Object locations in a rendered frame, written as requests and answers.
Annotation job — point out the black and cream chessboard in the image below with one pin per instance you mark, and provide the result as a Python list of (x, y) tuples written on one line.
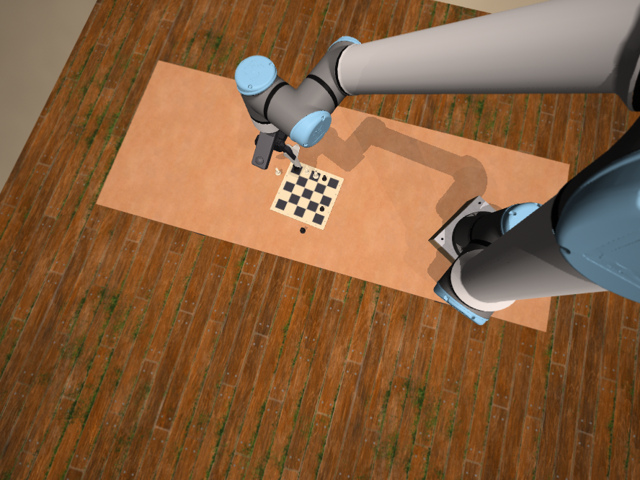
[(300, 195)]

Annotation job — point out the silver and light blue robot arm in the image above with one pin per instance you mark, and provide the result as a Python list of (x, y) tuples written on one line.
[(586, 238)]

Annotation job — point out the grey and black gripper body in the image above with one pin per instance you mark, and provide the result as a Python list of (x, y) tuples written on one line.
[(279, 142)]

